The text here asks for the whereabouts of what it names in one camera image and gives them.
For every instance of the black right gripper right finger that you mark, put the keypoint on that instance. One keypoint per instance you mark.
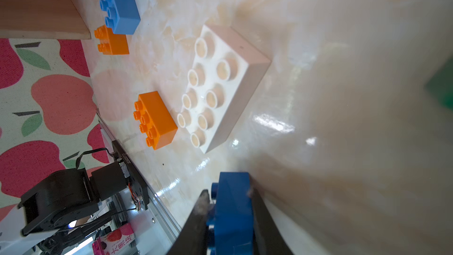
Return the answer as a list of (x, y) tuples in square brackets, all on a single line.
[(267, 239)]

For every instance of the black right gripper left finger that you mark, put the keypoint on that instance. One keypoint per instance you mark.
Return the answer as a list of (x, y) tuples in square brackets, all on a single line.
[(192, 239)]

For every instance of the dark blue lego brick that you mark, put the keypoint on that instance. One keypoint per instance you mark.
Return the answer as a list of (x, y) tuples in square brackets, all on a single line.
[(231, 220)]

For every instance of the green lego brick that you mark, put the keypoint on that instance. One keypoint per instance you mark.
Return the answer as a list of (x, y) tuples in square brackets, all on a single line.
[(440, 86)]

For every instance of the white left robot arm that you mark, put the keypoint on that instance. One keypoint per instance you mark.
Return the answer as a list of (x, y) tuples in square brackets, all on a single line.
[(42, 217)]

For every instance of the white lego brick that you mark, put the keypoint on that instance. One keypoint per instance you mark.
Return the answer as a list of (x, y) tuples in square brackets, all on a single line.
[(225, 73)]

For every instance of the small orange lego brick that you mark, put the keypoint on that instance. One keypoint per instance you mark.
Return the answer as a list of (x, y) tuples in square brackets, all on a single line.
[(110, 43)]

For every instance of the light blue lego brick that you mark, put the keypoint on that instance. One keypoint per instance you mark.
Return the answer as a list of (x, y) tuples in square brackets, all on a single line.
[(122, 15)]

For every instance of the pink packaged box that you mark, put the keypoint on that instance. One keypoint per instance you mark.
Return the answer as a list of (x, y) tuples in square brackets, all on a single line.
[(114, 242)]

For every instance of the wooden shelf unit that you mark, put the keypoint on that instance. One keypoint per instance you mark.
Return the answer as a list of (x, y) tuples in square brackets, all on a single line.
[(42, 19)]

